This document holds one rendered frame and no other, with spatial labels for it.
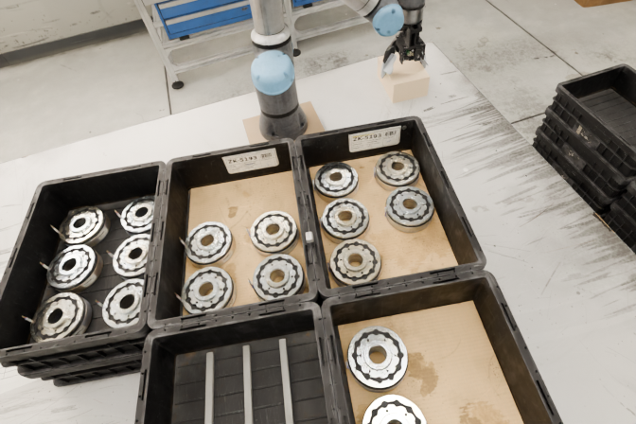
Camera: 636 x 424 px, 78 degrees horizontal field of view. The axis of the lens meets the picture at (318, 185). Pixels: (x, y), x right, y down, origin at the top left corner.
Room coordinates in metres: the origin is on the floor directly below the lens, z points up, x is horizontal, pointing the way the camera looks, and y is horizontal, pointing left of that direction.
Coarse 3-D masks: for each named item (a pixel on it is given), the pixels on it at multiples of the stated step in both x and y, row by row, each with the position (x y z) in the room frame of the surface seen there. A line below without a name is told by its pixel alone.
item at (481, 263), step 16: (352, 128) 0.66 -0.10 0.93; (368, 128) 0.65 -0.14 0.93; (432, 144) 0.57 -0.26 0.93; (304, 176) 0.54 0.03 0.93; (304, 192) 0.49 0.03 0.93; (448, 192) 0.44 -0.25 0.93; (464, 224) 0.36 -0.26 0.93; (320, 256) 0.34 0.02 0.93; (480, 256) 0.29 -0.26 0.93; (320, 272) 0.31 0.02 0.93; (432, 272) 0.28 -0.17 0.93; (448, 272) 0.27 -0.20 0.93; (464, 272) 0.27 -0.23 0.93; (320, 288) 0.28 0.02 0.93; (336, 288) 0.28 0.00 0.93; (352, 288) 0.27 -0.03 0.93; (368, 288) 0.27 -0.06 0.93
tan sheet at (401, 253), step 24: (312, 168) 0.64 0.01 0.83; (360, 168) 0.62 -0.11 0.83; (360, 192) 0.55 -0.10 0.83; (384, 192) 0.53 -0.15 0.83; (384, 216) 0.47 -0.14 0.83; (384, 240) 0.41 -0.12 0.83; (408, 240) 0.40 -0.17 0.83; (432, 240) 0.39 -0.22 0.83; (360, 264) 0.36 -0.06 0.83; (384, 264) 0.35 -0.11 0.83; (408, 264) 0.35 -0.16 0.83; (432, 264) 0.34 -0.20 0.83; (456, 264) 0.33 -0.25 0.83
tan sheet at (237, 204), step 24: (192, 192) 0.63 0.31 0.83; (216, 192) 0.61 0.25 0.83; (240, 192) 0.60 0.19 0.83; (264, 192) 0.59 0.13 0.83; (288, 192) 0.58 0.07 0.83; (192, 216) 0.55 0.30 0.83; (216, 216) 0.54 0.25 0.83; (240, 216) 0.53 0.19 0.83; (240, 240) 0.47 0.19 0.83; (192, 264) 0.43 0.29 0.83; (240, 264) 0.41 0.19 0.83; (240, 288) 0.35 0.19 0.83
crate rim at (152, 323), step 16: (256, 144) 0.66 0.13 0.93; (272, 144) 0.65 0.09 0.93; (288, 144) 0.64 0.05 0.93; (176, 160) 0.65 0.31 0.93; (192, 160) 0.64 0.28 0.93; (304, 208) 0.45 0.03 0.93; (160, 224) 0.47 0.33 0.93; (304, 224) 0.42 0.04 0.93; (160, 240) 0.43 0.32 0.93; (304, 240) 0.38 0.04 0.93; (160, 256) 0.40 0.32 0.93; (160, 272) 0.36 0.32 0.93; (256, 304) 0.27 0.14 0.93; (272, 304) 0.27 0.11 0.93; (288, 304) 0.26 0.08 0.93; (160, 320) 0.27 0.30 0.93; (176, 320) 0.27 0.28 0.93; (192, 320) 0.26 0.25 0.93
